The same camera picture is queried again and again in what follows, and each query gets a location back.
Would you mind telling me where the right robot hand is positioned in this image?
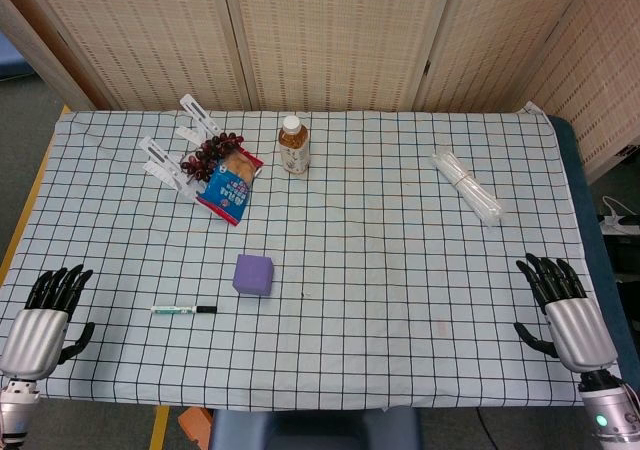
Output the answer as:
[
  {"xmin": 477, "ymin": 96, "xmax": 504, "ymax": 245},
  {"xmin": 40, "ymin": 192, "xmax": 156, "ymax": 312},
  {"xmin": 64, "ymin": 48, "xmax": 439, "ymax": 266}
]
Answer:
[{"xmin": 513, "ymin": 252, "xmax": 619, "ymax": 374}]

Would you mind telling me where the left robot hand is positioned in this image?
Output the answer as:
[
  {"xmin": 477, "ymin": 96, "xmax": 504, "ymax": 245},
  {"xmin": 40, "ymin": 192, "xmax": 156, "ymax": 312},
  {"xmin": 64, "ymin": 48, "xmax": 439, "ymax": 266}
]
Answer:
[{"xmin": 0, "ymin": 264, "xmax": 96, "ymax": 383}]

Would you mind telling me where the white green marker pen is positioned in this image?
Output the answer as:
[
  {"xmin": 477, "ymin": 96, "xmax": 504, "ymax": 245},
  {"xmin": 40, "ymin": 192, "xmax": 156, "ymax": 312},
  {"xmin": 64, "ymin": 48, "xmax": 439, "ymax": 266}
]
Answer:
[{"xmin": 150, "ymin": 305, "xmax": 219, "ymax": 316}]

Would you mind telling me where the purple foam cube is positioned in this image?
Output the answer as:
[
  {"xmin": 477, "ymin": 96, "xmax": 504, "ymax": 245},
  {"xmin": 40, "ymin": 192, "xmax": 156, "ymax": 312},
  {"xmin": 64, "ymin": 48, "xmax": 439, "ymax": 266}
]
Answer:
[{"xmin": 232, "ymin": 253, "xmax": 275, "ymax": 298}]

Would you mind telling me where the white power strip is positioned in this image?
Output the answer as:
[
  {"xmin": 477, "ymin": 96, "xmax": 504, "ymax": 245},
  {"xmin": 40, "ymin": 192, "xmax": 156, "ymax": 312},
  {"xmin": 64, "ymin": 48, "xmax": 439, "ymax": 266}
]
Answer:
[{"xmin": 597, "ymin": 195, "xmax": 640, "ymax": 235}]

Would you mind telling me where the orange cardboard box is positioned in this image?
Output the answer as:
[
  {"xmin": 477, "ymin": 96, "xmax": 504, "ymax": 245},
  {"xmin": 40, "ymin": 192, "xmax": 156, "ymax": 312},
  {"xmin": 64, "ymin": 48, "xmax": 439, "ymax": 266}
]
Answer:
[{"xmin": 178, "ymin": 406, "xmax": 214, "ymax": 450}]

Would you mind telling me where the bundle of clear plastic straws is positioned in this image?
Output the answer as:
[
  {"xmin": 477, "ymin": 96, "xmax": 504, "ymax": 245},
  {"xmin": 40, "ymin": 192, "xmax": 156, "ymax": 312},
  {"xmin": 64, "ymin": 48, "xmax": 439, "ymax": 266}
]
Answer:
[{"xmin": 432, "ymin": 147, "xmax": 504, "ymax": 228}]

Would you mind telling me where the white folding laptop stand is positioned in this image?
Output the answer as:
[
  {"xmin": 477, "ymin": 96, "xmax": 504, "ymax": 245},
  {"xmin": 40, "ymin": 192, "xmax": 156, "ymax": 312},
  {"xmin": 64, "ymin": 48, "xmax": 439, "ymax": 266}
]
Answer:
[{"xmin": 138, "ymin": 93, "xmax": 224, "ymax": 203}]

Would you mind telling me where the checkered white tablecloth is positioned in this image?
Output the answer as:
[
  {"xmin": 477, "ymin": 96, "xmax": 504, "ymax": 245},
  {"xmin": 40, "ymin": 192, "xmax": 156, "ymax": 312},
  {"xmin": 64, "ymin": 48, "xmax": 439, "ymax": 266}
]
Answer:
[{"xmin": 0, "ymin": 101, "xmax": 623, "ymax": 413}]

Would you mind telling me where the blue and red snack bag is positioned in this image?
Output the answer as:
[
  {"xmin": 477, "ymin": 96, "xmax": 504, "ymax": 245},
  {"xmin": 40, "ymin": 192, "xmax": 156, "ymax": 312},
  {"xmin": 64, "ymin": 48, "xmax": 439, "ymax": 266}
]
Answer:
[{"xmin": 195, "ymin": 147, "xmax": 265, "ymax": 228}]

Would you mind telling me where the dark red grape bunch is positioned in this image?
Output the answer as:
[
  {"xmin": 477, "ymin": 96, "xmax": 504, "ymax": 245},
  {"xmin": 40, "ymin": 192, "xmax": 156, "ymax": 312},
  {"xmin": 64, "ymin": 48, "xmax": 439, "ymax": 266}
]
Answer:
[{"xmin": 180, "ymin": 131, "xmax": 245, "ymax": 181}]

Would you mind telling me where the tea bottle with white cap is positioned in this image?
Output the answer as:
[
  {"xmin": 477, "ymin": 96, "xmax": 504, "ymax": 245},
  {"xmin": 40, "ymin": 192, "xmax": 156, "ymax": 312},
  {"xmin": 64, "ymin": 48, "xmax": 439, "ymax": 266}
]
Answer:
[{"xmin": 278, "ymin": 115, "xmax": 311, "ymax": 176}]

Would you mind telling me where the wooden folding screen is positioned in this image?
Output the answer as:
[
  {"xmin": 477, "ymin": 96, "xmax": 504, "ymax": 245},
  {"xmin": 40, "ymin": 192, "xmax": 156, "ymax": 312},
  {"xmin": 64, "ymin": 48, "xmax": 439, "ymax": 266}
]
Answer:
[{"xmin": 0, "ymin": 0, "xmax": 640, "ymax": 181}]

